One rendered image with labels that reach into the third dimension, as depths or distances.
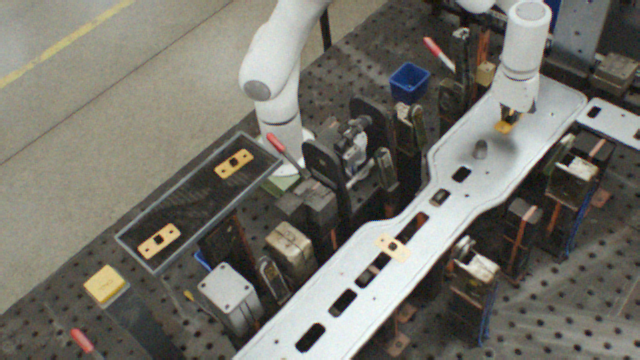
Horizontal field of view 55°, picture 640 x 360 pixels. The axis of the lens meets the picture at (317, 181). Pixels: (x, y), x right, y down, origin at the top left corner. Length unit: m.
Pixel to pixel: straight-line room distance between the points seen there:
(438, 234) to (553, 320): 0.42
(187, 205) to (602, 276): 1.07
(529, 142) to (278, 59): 0.64
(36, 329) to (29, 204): 1.36
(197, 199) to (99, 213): 1.67
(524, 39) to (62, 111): 2.66
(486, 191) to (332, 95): 0.81
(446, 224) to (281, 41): 0.57
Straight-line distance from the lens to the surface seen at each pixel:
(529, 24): 1.36
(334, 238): 1.52
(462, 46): 1.55
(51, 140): 3.41
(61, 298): 1.91
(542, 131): 1.62
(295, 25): 1.42
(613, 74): 1.71
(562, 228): 1.68
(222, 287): 1.26
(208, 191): 1.34
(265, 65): 1.49
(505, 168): 1.53
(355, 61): 2.23
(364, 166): 1.49
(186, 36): 3.67
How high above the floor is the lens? 2.19
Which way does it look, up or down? 53 degrees down
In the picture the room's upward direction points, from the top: 11 degrees counter-clockwise
